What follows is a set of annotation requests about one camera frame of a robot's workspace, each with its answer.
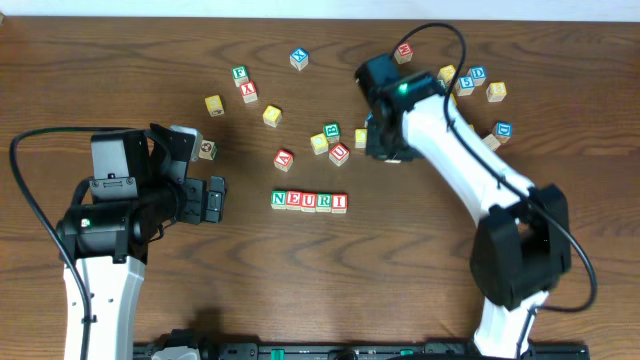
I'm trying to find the blue d wooden block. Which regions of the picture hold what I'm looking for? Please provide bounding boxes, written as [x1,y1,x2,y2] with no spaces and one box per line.
[467,66,487,87]
[492,122,513,144]

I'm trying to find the yellow 8 wooden block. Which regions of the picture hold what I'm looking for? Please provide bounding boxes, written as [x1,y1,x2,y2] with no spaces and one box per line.
[486,82,507,103]

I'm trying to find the blue L wooden block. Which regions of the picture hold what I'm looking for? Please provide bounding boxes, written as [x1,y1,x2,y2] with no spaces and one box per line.
[364,112,373,128]

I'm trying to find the yellow acorn wooden block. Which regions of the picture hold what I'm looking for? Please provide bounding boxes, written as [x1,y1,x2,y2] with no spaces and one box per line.
[204,95,224,117]

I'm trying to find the blue D wooden block upper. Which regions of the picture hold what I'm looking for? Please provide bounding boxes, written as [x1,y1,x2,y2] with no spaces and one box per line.
[467,66,487,87]

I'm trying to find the yellow soccer side wooden block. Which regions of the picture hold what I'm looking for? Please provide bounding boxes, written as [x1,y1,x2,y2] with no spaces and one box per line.
[437,65,456,86]

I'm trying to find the green R wooden block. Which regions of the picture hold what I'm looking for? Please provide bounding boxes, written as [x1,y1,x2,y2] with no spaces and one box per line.
[316,193,332,213]

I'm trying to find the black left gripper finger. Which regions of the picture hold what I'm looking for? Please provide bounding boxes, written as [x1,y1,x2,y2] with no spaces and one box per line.
[205,176,226,223]
[148,123,191,185]

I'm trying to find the blue D wooden block lower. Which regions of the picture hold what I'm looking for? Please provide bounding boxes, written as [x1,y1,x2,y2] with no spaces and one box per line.
[492,122,513,144]

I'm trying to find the yellow O wooden block left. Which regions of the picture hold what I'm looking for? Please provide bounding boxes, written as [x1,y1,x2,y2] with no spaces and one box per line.
[263,105,282,128]

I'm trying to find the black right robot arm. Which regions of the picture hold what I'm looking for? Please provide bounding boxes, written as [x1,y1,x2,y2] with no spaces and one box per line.
[355,68,571,358]

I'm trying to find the red I wooden block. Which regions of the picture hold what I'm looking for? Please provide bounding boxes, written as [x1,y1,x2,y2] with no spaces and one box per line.
[331,194,348,214]

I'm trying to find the green F wooden block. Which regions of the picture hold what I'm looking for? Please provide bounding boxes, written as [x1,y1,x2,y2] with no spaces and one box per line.
[231,65,249,87]

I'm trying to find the blue 5 wooden block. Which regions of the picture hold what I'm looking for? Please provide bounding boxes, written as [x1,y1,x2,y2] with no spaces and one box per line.
[454,76,475,97]

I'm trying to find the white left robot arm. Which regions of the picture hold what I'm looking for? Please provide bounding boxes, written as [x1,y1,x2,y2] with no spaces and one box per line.
[56,124,226,359]

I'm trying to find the soccer ball J wooden block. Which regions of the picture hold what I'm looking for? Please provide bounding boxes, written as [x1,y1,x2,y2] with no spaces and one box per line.
[199,140,217,160]

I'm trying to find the red top far wooden block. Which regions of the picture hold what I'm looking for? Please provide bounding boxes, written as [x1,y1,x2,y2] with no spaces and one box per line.
[394,42,414,64]

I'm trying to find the yellow C wooden block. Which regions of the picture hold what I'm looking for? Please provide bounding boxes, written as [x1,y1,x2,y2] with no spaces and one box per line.
[310,133,329,155]

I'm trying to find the red u wooden block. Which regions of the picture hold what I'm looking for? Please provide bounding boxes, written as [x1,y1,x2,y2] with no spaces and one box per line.
[329,143,350,167]
[301,192,317,213]

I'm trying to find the blue X wooden block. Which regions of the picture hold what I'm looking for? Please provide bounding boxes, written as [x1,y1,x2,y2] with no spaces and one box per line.
[289,48,309,71]

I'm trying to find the plain top 3 wooden block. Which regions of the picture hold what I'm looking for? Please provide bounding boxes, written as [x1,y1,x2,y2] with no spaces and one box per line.
[482,134,501,151]

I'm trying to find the red Y wooden block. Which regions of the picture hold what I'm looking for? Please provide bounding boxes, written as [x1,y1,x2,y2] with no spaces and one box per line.
[239,81,258,103]

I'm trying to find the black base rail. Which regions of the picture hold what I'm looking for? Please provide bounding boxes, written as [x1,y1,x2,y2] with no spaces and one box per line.
[133,328,591,360]

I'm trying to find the green B wooden block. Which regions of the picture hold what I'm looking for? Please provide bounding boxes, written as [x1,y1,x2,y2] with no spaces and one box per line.
[323,122,341,144]

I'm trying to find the red E wooden block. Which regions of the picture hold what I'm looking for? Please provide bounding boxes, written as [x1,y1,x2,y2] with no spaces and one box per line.
[285,191,302,211]

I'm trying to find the red A wooden block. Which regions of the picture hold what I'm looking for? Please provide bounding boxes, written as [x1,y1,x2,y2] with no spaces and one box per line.
[274,149,294,172]

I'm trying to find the green N wooden block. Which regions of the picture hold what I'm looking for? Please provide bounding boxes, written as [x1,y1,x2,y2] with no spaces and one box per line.
[270,190,287,209]

